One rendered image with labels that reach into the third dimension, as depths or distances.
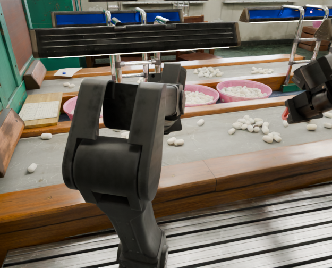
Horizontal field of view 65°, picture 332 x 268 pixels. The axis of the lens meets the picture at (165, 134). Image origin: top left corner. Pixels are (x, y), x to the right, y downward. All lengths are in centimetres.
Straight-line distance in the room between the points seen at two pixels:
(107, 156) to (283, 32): 697
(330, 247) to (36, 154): 86
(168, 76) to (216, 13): 576
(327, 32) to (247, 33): 557
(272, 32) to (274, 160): 625
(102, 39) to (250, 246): 67
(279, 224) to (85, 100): 62
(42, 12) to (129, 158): 332
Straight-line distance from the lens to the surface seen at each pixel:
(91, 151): 27
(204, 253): 68
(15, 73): 127
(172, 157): 83
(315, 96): 76
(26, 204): 72
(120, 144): 27
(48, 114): 112
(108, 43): 80
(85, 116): 29
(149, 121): 26
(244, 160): 81
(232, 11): 645
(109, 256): 68
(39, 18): 355
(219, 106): 114
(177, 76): 57
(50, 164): 87
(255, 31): 678
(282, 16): 171
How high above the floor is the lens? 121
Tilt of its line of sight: 29 degrees down
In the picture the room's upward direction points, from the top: straight up
